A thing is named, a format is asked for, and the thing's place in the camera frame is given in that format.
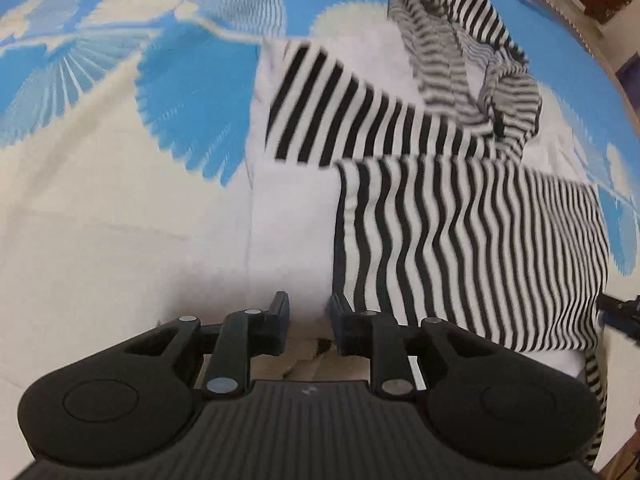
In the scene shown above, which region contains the purple box on floor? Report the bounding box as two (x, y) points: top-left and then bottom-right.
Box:
(616, 52), (640, 110)

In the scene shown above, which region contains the black white striped hooded garment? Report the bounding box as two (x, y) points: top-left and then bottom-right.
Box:
(246, 0), (614, 470)

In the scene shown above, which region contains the blue white patterned bedsheet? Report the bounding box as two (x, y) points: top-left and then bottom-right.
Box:
(1, 0), (639, 420)

